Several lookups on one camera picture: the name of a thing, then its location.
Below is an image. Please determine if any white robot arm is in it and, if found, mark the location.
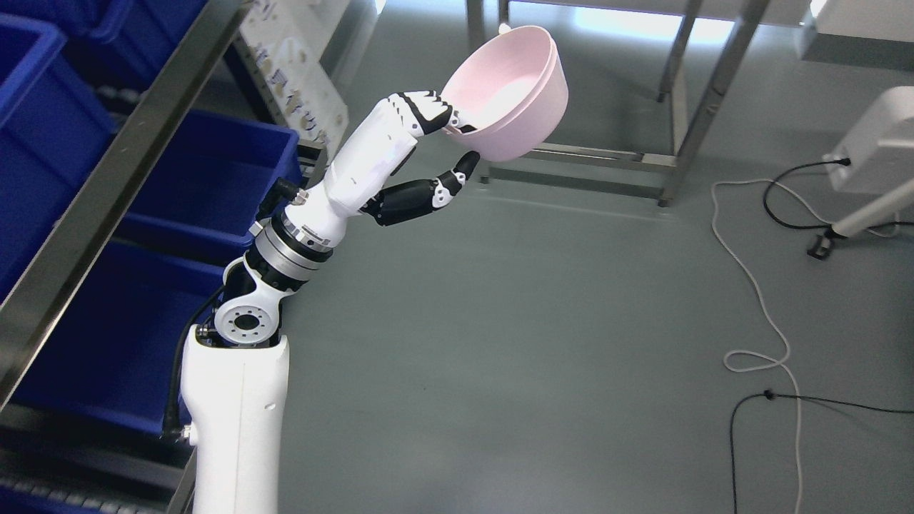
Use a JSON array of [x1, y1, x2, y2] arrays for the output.
[[180, 178, 365, 513]]

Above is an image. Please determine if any blue bin middle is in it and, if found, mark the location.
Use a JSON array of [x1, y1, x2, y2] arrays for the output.
[[115, 110, 301, 266]]

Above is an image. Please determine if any blue plastic bin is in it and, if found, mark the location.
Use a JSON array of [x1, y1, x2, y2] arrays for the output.
[[12, 243, 223, 435]]

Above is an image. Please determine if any white sign board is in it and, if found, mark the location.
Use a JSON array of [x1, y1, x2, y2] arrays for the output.
[[241, 1, 349, 156]]

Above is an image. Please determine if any white machine on stand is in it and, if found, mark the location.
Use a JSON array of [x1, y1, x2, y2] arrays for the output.
[[807, 86, 913, 260]]

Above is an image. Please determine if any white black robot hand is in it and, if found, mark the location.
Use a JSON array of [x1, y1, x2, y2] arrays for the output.
[[285, 90, 481, 247]]

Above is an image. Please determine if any pink bowl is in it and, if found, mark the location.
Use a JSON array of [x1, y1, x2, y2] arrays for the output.
[[450, 110, 567, 162], [441, 25, 568, 140]]

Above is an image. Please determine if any stainless steel table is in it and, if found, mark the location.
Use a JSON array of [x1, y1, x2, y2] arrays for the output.
[[466, 1, 770, 207]]

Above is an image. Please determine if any blue bin upper shelf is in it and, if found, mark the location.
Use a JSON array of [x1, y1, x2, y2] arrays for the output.
[[1, 1, 204, 296]]

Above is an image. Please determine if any metal shelf rack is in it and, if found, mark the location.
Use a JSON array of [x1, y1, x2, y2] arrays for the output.
[[0, 0, 329, 514]]

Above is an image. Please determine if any white cable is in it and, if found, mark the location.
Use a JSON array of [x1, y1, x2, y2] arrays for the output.
[[710, 178, 902, 514]]

